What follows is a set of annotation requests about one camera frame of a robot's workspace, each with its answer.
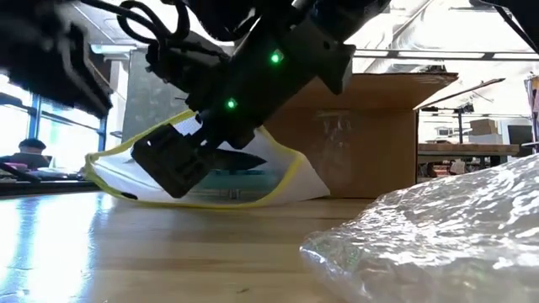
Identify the clear bubble wrap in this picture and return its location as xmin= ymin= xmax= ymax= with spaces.
xmin=299 ymin=153 xmax=539 ymax=303

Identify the brown storage box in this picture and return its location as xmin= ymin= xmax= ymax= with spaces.
xmin=469 ymin=119 xmax=498 ymax=136

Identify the black rig frame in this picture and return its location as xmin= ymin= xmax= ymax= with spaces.
xmin=420 ymin=104 xmax=476 ymax=144

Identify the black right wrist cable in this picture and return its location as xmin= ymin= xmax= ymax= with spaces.
xmin=79 ymin=0 xmax=193 ymax=47

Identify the brown taped cardboard box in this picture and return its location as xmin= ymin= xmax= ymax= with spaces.
xmin=263 ymin=72 xmax=506 ymax=199

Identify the person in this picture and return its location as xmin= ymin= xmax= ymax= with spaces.
xmin=19 ymin=138 xmax=46 ymax=155

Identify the black monitor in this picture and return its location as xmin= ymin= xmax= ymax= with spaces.
xmin=507 ymin=125 xmax=534 ymax=146

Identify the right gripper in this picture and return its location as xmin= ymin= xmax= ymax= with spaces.
xmin=184 ymin=16 xmax=357 ymax=173

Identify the white storage box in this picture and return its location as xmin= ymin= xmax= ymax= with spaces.
xmin=467 ymin=133 xmax=504 ymax=146

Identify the clear pouch with green edge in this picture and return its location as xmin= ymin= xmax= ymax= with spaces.
xmin=83 ymin=108 xmax=332 ymax=210

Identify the wooden workbench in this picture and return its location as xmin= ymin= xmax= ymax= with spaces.
xmin=418 ymin=143 xmax=521 ymax=178

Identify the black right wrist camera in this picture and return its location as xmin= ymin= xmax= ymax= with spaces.
xmin=145 ymin=31 xmax=231 ymax=113

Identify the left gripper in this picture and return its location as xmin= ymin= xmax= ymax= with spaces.
xmin=0 ymin=0 xmax=114 ymax=120

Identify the grey leaf-patterned partition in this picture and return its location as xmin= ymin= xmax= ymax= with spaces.
xmin=121 ymin=49 xmax=199 ymax=142

